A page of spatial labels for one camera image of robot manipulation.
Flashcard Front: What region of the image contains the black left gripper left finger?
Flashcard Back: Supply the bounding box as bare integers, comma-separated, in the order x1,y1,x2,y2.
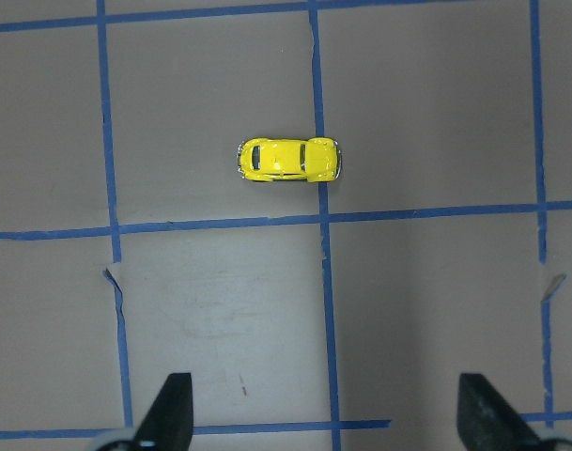
130,373,193,450

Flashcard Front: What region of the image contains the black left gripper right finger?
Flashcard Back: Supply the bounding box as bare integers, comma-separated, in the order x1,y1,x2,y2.
457,373,540,451

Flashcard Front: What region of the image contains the yellow toy beetle car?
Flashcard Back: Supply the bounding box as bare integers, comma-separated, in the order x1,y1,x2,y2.
237,136,342,183

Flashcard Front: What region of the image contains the brown paper table cover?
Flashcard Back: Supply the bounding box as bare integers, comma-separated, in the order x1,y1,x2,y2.
0,1,572,450

